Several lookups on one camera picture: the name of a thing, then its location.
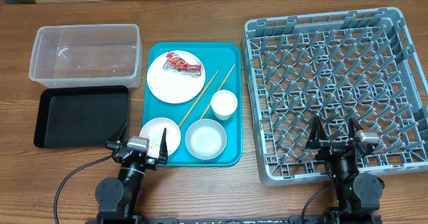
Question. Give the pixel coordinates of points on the red snack wrapper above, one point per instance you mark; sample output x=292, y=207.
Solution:
x=177, y=63

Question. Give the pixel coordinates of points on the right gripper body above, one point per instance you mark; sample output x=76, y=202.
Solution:
x=332, y=149

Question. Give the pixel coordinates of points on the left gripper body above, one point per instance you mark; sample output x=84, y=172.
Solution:
x=150, y=162

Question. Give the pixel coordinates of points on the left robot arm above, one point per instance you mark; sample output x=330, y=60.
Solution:
x=117, y=197

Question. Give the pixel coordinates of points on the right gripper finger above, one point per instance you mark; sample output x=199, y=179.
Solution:
x=317, y=137
x=354, y=131

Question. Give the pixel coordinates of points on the grey bowl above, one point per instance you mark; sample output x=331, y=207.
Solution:
x=206, y=139

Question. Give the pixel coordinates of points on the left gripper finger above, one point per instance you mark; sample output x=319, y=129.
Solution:
x=122, y=133
x=163, y=151

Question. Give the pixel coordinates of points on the clear plastic bin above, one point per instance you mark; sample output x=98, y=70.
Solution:
x=67, y=56

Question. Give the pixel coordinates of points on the white paper cup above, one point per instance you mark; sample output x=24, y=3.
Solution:
x=224, y=103

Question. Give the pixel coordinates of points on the pink bowl with rice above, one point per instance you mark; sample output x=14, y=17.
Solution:
x=153, y=130

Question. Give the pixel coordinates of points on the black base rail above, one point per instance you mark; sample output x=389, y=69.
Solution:
x=292, y=219

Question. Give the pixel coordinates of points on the wooden chopstick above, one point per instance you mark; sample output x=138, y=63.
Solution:
x=197, y=100
x=219, y=88

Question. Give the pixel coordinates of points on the grey dishwasher rack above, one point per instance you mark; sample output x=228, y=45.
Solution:
x=337, y=66

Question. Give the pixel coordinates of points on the black tray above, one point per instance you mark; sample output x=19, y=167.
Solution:
x=80, y=117

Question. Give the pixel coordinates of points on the teal serving tray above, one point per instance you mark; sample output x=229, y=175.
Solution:
x=214, y=56

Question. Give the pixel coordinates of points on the large white plate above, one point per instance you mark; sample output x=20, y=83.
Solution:
x=171, y=86

